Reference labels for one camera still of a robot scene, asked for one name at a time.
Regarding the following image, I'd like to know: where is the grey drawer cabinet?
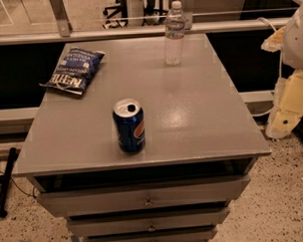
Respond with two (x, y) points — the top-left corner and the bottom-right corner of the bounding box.
(15, 35), (269, 242)

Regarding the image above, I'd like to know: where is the blue kettle chips bag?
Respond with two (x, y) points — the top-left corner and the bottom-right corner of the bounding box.
(43, 48), (106, 96)

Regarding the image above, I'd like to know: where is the top grey drawer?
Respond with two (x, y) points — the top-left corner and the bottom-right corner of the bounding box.
(39, 174), (250, 217)

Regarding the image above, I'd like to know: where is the grey drawer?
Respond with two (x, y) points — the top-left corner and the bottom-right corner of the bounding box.
(39, 174), (250, 217)
(68, 207), (229, 237)
(87, 226), (217, 242)

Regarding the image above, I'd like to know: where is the black office chair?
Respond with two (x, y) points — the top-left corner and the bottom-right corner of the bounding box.
(102, 0), (129, 29)

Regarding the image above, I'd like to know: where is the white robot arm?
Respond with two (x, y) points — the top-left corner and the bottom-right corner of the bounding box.
(260, 3), (303, 138)

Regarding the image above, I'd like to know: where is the grey metal railing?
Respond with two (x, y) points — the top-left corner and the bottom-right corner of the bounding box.
(0, 0), (303, 46)

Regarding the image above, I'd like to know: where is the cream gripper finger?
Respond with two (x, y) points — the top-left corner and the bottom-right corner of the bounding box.
(260, 27), (285, 52)
(265, 70), (303, 138)

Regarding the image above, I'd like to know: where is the blue pepsi can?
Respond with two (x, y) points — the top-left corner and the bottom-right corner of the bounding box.
(113, 98), (146, 153)

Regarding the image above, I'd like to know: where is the bottom grey drawer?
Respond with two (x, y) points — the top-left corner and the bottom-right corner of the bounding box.
(87, 226), (217, 242)

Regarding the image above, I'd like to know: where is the clear plastic water bottle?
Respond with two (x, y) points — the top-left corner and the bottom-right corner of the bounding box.
(164, 0), (185, 66)

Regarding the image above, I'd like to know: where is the white cable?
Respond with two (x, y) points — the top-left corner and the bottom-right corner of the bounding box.
(246, 16), (286, 118)

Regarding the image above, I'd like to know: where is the black metal bar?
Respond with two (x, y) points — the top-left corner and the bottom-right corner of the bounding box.
(0, 147), (18, 218)

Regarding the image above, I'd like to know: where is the middle grey drawer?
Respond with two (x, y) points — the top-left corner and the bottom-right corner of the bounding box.
(68, 207), (229, 237)

